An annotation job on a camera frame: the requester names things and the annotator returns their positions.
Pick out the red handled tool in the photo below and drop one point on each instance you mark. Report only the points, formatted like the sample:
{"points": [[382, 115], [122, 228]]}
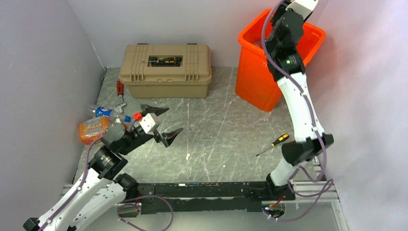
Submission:
{"points": [[120, 94]]}

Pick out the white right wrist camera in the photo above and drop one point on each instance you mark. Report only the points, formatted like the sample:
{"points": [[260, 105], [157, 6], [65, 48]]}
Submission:
{"points": [[304, 8]]}

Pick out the crushed orange label bottle left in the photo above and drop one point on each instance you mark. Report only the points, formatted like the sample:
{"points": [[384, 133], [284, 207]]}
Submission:
{"points": [[92, 129]]}

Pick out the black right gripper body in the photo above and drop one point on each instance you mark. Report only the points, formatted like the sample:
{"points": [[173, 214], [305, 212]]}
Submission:
{"points": [[280, 12]]}

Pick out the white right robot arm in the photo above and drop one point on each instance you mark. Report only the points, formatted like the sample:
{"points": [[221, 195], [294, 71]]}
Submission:
{"points": [[281, 33]]}

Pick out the pepsi bottle far left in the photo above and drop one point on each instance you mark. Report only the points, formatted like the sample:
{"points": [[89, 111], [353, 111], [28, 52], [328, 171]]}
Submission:
{"points": [[112, 115]]}

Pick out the yellow black screwdriver on table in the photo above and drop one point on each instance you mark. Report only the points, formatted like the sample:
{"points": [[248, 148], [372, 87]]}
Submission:
{"points": [[279, 140]]}

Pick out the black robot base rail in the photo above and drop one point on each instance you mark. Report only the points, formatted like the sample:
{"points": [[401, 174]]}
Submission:
{"points": [[250, 196]]}

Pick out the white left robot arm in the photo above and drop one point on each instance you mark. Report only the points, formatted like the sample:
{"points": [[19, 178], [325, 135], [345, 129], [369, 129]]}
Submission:
{"points": [[102, 184]]}

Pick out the orange plastic bin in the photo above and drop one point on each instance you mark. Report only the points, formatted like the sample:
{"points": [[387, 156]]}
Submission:
{"points": [[254, 82]]}

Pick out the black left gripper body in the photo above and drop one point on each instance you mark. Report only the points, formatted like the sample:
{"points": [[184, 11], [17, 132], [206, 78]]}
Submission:
{"points": [[137, 138]]}

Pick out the tan plastic toolbox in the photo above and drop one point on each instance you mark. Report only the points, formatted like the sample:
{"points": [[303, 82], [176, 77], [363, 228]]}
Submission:
{"points": [[188, 77]]}

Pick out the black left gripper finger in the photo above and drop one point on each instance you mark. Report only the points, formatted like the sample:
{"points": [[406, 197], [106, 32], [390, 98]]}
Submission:
{"points": [[169, 137], [148, 111]]}

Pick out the black yellow screwdriver on toolbox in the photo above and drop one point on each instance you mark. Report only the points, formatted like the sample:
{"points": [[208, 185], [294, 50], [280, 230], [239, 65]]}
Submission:
{"points": [[162, 60]]}

